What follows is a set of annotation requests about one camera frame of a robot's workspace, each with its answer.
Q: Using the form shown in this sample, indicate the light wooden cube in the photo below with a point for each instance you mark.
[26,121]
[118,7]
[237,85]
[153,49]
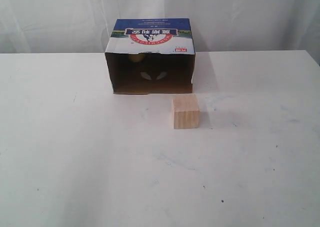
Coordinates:
[185,111]

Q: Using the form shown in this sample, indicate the white backdrop curtain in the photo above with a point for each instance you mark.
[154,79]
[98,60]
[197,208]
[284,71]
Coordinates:
[62,26]

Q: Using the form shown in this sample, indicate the blue white cardboard box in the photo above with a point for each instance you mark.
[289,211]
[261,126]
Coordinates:
[169,63]

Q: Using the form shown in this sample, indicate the yellow tennis ball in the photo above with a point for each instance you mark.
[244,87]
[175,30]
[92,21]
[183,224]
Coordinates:
[136,58]

